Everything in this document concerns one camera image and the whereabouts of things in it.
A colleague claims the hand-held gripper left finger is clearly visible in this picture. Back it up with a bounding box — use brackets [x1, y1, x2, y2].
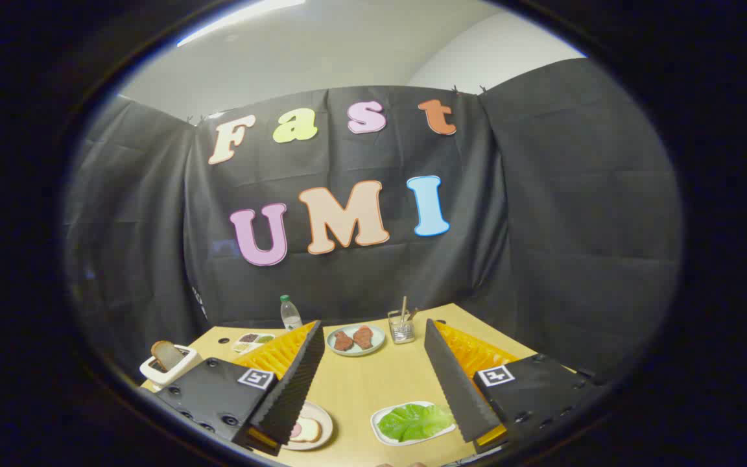
[153, 320, 326, 457]

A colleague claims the white square plate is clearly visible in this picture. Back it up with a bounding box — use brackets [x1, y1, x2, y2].
[371, 401, 457, 447]

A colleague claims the white bread slice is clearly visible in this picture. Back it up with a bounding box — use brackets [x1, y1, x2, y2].
[288, 418, 322, 444]

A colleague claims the clear plastic water bottle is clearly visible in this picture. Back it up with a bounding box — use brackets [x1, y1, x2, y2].
[280, 295, 303, 331]

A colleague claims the white divided sauce tray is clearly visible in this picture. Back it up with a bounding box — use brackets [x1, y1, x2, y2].
[231, 333, 276, 353]

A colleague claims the pale green round plate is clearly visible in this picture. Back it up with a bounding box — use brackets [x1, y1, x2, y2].
[326, 324, 386, 357]

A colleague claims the beige round plate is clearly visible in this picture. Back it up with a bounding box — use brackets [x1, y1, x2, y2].
[281, 401, 334, 451]

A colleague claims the green lettuce leaf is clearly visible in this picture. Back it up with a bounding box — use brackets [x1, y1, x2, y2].
[377, 403, 455, 442]

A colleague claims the cream toaster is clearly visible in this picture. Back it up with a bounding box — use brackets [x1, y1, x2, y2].
[139, 344, 204, 390]

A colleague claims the black backdrop cloth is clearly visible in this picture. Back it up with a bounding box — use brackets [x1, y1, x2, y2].
[62, 57, 684, 383]

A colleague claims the toasted bread slice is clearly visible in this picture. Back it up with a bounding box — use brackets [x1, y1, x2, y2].
[150, 341, 185, 372]

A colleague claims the clear utensil holder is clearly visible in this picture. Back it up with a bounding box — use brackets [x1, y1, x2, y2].
[388, 310, 416, 344]

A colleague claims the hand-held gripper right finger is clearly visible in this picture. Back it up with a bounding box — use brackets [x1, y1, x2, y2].
[424, 318, 608, 455]

